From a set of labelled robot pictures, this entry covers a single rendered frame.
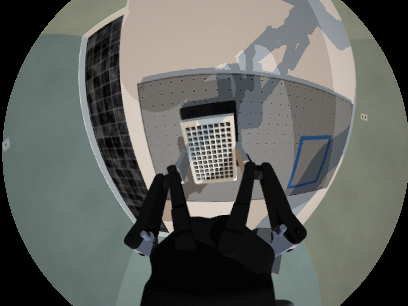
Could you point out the black flat rectangular plate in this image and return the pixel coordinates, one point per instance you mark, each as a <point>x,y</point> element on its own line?
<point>216,108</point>

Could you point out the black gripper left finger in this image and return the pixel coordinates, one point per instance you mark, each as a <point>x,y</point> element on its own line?
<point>143,236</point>

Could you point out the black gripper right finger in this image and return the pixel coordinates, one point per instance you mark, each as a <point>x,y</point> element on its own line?
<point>287,231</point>

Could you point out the white well plate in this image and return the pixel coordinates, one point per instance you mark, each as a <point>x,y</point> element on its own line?
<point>206,151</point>

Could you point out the blue tape outline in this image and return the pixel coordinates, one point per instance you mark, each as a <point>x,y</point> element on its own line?
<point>302,138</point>

